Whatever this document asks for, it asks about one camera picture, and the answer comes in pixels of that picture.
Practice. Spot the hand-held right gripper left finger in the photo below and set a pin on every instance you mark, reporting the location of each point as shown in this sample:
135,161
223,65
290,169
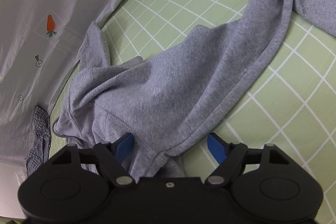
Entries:
124,145

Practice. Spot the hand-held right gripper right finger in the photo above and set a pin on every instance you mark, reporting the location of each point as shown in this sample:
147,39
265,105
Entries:
215,146

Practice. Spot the grey hoodie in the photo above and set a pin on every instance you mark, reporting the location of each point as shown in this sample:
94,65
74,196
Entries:
170,77

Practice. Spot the blue plaid shirt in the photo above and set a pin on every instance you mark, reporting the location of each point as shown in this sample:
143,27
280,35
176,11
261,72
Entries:
39,140

